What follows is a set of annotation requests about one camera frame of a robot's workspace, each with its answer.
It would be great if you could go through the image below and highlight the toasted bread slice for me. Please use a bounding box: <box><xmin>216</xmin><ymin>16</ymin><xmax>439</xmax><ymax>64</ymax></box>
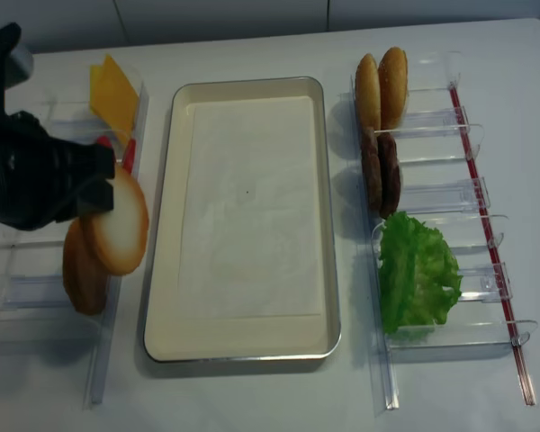
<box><xmin>80</xmin><ymin>165</ymin><xmax>149</xmax><ymax>276</ymax></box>

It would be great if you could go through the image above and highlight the clear acrylic left food rack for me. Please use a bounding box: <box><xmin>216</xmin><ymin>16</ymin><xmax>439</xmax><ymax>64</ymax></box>
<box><xmin>0</xmin><ymin>62</ymin><xmax>150</xmax><ymax>405</ymax></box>

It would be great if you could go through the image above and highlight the cream metal tray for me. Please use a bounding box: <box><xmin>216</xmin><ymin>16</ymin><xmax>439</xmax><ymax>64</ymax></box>
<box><xmin>143</xmin><ymin>76</ymin><xmax>341</xmax><ymax>363</ymax></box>

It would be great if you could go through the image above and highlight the brown meat patty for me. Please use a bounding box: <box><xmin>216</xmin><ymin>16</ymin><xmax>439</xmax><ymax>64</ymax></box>
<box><xmin>377</xmin><ymin>132</ymin><xmax>401</xmax><ymax>219</ymax></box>
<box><xmin>361</xmin><ymin>127</ymin><xmax>383</xmax><ymax>212</ymax></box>

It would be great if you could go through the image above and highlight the clear acrylic food rack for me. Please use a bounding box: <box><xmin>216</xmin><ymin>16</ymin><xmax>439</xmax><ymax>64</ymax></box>
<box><xmin>328</xmin><ymin>51</ymin><xmax>537</xmax><ymax>411</ymax></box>
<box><xmin>0</xmin><ymin>62</ymin><xmax>150</xmax><ymax>405</ymax></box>

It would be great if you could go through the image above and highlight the brown bun slice in rack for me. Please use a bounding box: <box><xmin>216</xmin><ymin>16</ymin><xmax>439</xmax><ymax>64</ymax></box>
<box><xmin>62</xmin><ymin>219</ymin><xmax>108</xmax><ymax>316</ymax></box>

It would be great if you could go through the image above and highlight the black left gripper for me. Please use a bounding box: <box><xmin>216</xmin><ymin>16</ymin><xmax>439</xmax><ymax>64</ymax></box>
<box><xmin>0</xmin><ymin>112</ymin><xmax>115</xmax><ymax>231</ymax></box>

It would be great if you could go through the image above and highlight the golden bun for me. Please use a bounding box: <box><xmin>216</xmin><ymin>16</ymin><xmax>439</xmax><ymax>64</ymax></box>
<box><xmin>378</xmin><ymin>47</ymin><xmax>408</xmax><ymax>130</ymax></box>
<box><xmin>355</xmin><ymin>53</ymin><xmax>382</xmax><ymax>131</ymax></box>

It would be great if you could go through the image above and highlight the yellow cheese slice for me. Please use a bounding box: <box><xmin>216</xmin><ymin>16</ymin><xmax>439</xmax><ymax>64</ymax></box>
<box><xmin>101</xmin><ymin>54</ymin><xmax>139</xmax><ymax>149</ymax></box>
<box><xmin>89</xmin><ymin>65</ymin><xmax>104</xmax><ymax>119</ymax></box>

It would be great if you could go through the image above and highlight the red tomato slice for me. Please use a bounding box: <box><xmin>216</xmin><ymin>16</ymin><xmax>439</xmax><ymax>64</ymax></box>
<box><xmin>96</xmin><ymin>136</ymin><xmax>113</xmax><ymax>149</ymax></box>
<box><xmin>121</xmin><ymin>139</ymin><xmax>137</xmax><ymax>174</ymax></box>

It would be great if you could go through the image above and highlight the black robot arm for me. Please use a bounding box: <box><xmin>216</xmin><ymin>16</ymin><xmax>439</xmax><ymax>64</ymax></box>
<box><xmin>0</xmin><ymin>22</ymin><xmax>115</xmax><ymax>231</ymax></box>

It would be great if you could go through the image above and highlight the clear acrylic right food rack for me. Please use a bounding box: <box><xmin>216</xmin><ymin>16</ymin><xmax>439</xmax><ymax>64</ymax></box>
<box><xmin>328</xmin><ymin>51</ymin><xmax>537</xmax><ymax>411</ymax></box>

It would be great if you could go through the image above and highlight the white paper tray liner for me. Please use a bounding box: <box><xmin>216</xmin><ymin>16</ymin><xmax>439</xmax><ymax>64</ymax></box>
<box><xmin>178</xmin><ymin>96</ymin><xmax>322</xmax><ymax>319</ymax></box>

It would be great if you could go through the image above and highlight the green lettuce leaf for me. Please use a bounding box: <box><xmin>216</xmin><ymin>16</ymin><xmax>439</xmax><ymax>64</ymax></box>
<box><xmin>379</xmin><ymin>211</ymin><xmax>463</xmax><ymax>335</ymax></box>

